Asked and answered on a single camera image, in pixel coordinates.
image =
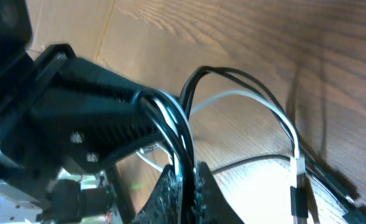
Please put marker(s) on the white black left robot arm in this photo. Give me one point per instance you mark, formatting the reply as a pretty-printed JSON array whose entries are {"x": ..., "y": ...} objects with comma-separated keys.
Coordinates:
[{"x": 77, "y": 195}]

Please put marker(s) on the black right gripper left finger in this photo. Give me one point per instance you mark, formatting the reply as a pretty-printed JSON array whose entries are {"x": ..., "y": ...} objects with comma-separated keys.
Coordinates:
[{"x": 163, "y": 205}]

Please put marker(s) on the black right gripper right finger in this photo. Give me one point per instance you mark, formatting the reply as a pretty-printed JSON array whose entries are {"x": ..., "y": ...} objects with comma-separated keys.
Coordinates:
[{"x": 210, "y": 206}]

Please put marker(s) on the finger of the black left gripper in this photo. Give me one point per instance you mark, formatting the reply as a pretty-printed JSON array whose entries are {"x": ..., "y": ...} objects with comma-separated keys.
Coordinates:
[{"x": 90, "y": 117}]

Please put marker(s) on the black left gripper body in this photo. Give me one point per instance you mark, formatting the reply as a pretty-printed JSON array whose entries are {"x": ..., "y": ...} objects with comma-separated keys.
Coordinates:
[{"x": 26, "y": 166}]

